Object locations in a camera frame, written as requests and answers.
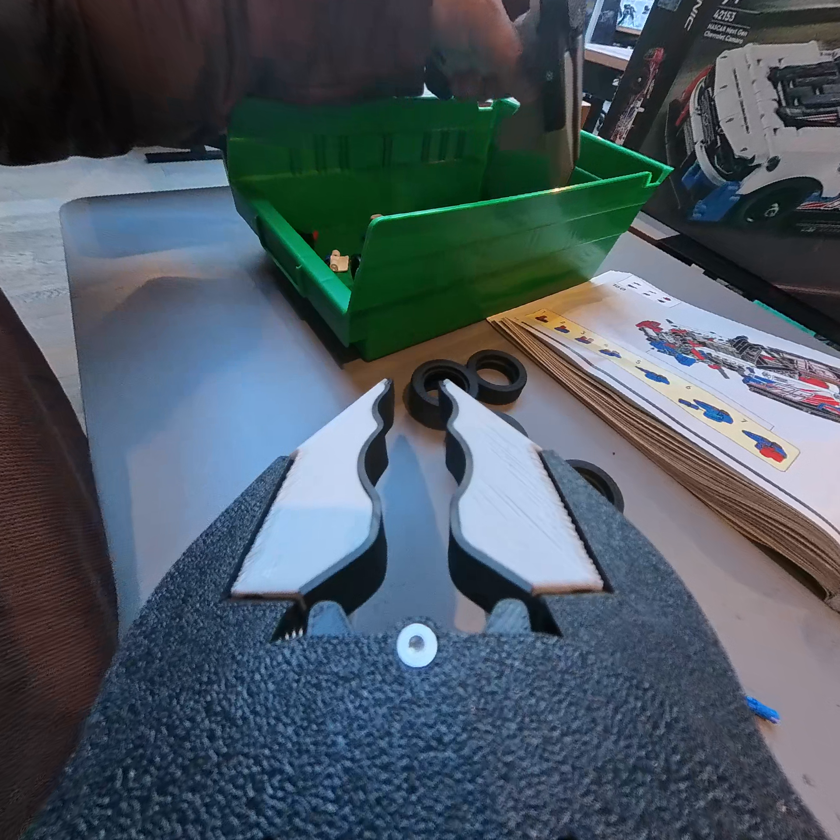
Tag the black toy car box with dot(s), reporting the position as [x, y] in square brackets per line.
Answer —
[754, 131]

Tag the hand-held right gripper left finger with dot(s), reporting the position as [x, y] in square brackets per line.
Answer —
[315, 518]

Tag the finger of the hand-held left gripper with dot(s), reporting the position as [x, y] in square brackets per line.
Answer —
[572, 118]

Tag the black rubber toy tire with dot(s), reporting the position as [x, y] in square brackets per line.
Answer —
[610, 489]
[515, 423]
[499, 394]
[426, 413]

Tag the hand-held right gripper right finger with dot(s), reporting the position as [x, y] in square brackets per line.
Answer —
[518, 512]

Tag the small blue brick pin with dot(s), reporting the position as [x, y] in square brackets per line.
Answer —
[761, 710]

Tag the grey desk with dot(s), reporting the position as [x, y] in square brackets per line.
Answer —
[197, 394]

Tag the person's left hand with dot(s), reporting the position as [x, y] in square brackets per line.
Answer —
[485, 46]

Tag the green plastic bin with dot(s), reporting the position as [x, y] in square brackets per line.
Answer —
[492, 262]

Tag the small brick pieces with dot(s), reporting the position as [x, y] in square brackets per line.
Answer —
[340, 261]

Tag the thick building instruction booklet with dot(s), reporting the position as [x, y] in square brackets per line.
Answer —
[820, 459]

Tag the person's left forearm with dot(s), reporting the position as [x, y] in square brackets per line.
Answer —
[197, 65]

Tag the person's brown sweater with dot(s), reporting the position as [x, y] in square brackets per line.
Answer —
[46, 590]

